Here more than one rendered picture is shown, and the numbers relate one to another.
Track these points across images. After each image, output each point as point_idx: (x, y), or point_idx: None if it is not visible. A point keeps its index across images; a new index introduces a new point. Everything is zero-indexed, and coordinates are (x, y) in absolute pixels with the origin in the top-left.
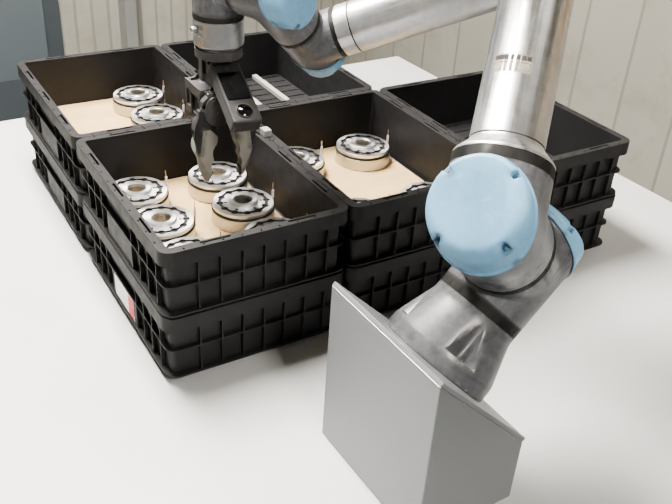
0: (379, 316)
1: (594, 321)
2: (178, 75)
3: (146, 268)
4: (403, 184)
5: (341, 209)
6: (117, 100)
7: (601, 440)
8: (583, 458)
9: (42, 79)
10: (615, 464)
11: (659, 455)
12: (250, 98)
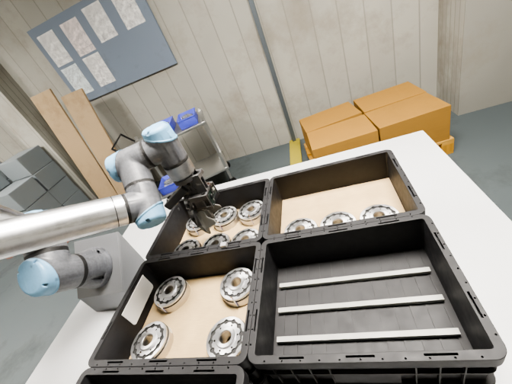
0: (110, 250)
1: None
2: None
3: None
4: (186, 352)
5: (147, 255)
6: (369, 206)
7: (68, 363)
8: (75, 347)
9: (390, 167)
10: (62, 357)
11: (45, 380)
12: (170, 198)
